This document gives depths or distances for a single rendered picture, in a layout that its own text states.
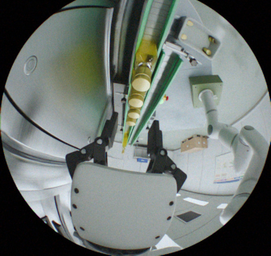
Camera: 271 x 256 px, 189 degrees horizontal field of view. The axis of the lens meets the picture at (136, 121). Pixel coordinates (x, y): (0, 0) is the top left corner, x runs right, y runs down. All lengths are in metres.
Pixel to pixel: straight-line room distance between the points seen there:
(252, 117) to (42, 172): 3.89
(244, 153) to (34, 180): 0.44
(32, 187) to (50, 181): 0.06
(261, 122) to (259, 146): 3.45
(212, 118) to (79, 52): 0.60
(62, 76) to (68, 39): 0.06
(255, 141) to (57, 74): 0.39
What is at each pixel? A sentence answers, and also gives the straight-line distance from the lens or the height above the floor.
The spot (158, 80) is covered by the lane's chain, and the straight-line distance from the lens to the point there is 0.52.
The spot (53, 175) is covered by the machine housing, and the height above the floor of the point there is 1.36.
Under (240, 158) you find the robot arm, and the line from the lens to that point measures 0.34.
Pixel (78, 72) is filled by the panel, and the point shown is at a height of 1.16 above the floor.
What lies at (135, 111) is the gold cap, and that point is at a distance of 0.25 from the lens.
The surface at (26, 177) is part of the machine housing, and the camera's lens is 0.15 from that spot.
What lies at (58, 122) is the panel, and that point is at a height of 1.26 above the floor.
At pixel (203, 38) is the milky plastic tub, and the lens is 0.59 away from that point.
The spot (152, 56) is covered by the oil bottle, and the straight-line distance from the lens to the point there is 0.24.
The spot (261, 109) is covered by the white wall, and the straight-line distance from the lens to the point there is 3.79.
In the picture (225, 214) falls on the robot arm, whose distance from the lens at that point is 0.22.
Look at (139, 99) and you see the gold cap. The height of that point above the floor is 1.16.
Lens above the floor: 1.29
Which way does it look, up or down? 26 degrees down
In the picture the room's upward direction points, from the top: 171 degrees counter-clockwise
